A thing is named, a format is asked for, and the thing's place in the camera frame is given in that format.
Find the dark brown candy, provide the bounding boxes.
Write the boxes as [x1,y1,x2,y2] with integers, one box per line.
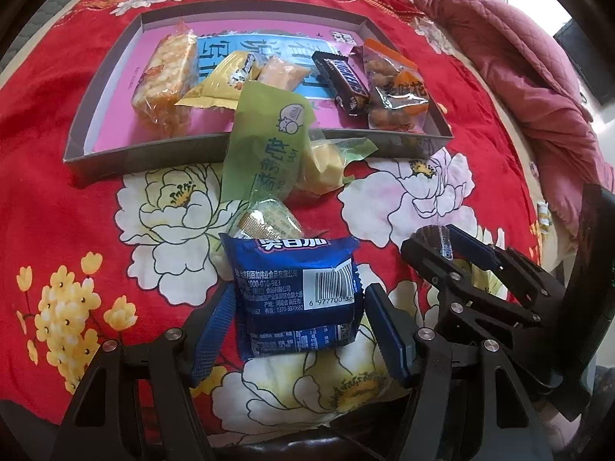
[414,225,454,260]

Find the blue biscuit packet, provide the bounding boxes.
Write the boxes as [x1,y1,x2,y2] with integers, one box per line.
[221,234,364,360]

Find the small gold cake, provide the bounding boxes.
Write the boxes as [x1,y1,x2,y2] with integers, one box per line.
[229,198,304,239]

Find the yellow pastry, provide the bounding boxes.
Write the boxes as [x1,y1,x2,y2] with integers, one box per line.
[295,138,377,196]

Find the orange peanut snack bag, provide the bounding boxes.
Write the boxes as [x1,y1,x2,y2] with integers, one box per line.
[361,38,431,133]

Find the brown Snickers bar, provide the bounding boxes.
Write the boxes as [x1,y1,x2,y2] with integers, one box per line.
[312,51,370,117]

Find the yellow Alpenliebe candy pack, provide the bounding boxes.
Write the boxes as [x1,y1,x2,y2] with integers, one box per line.
[175,50,268,110]

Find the orange wafer snack pack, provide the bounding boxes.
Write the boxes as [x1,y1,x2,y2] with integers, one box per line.
[258,55,311,92]

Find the rice cracker snack pack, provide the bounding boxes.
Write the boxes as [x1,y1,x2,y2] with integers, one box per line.
[131,23,198,138]

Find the small yellow green packet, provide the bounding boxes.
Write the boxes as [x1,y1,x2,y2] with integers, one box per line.
[536,201,552,234]

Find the red floral cloth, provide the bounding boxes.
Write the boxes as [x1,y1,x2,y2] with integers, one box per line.
[1,0,542,423]

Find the dark television screen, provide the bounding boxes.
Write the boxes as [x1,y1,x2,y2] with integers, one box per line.
[553,20,614,105]

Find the pink quilted blanket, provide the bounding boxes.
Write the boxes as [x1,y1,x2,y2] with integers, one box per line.
[413,0,614,234]

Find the grey shallow box tray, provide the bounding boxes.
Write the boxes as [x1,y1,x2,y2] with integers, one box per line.
[63,0,452,182]

